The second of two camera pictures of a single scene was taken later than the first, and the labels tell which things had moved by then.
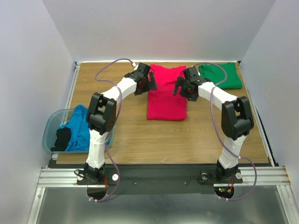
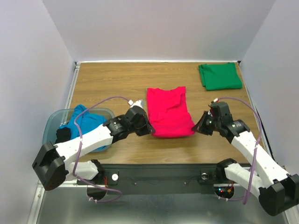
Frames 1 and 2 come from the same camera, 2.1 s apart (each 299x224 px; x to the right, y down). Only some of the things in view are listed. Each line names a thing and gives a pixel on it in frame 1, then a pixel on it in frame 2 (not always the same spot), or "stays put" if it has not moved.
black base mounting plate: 160,179 stays put
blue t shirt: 80,133 stays put
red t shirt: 162,104 to 167,112
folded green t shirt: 215,73 stays put
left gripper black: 151,85 to 148,128
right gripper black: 178,86 to 203,123
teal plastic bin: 57,119 stays put
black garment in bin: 63,136 stays put
